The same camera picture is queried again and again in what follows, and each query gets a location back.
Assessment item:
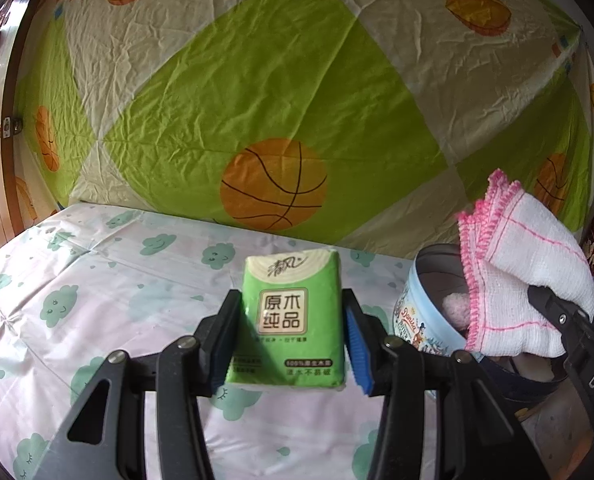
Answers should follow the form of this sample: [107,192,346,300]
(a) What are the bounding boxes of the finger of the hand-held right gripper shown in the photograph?
[527,285,594,356]

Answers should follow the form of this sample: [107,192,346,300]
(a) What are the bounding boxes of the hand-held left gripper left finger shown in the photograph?
[52,289,243,480]

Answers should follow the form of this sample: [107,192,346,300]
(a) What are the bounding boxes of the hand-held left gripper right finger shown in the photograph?
[342,287,535,480]

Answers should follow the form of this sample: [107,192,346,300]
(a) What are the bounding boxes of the round printed cookie tin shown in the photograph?
[392,244,578,406]

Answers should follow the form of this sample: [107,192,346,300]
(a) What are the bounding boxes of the green tissue pack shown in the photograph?
[225,249,347,392]

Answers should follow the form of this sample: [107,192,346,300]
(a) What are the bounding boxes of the white cloth with pink edge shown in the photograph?
[456,170,594,358]

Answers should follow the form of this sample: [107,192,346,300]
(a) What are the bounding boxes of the pink fluffy scrunchie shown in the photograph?
[442,292,470,333]

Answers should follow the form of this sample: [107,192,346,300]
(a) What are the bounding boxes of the cloud print tablecloth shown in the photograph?
[0,202,594,480]

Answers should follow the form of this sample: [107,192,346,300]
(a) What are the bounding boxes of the green cream basketball print sheet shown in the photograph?
[14,0,594,261]

